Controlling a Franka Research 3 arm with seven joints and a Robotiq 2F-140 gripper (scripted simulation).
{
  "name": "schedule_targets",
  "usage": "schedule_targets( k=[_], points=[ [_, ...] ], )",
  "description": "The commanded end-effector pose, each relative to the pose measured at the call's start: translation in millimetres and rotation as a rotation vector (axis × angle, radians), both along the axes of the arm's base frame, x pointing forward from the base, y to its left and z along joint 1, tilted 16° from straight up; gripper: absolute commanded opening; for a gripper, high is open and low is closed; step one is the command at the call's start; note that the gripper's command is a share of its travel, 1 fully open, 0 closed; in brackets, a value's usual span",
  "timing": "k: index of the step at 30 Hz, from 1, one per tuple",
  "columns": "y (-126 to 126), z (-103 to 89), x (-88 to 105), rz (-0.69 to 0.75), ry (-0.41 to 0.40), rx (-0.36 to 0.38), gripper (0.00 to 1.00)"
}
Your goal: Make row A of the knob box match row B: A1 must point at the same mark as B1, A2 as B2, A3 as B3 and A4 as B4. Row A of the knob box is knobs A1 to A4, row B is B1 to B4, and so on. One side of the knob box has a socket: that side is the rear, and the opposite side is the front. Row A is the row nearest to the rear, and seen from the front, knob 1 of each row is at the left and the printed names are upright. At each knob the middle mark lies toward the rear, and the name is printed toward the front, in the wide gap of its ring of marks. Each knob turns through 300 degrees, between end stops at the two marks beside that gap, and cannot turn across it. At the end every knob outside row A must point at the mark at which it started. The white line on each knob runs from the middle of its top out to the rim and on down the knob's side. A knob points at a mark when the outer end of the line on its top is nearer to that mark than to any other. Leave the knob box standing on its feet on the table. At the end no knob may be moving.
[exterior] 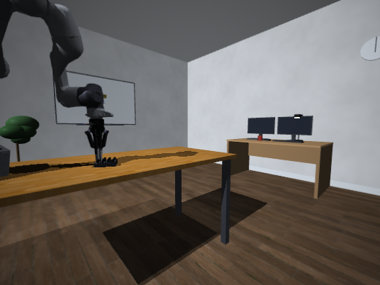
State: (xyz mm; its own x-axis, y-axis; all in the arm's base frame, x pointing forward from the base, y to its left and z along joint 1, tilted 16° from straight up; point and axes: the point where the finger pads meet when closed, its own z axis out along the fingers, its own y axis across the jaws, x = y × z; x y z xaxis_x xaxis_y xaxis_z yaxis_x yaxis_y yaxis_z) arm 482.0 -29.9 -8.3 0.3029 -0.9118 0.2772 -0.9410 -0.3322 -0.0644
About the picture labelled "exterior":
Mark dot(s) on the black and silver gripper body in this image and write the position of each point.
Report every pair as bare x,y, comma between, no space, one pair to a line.
96,123

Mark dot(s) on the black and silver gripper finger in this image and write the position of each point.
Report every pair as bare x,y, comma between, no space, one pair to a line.
102,140
93,144

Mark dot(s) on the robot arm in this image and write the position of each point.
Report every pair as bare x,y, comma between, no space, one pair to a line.
67,46

